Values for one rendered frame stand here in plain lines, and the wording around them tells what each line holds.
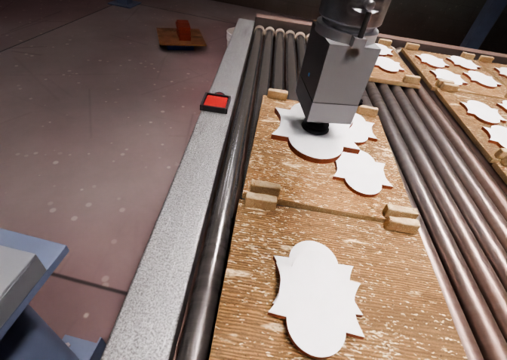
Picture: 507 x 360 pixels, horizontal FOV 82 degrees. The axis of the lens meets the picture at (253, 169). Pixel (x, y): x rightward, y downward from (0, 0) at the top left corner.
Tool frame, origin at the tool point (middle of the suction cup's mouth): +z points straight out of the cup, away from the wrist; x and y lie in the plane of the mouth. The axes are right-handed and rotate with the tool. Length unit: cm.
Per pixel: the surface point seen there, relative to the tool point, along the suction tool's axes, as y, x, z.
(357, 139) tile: 20.7, -20.9, 15.6
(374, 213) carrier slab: -2.6, -16.5, 16.6
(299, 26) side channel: 113, -24, 16
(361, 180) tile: 5.8, -16.4, 15.6
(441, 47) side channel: 101, -94, 16
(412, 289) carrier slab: -17.9, -16.8, 16.6
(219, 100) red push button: 37.9, 13.9, 17.1
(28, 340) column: -15, 49, 40
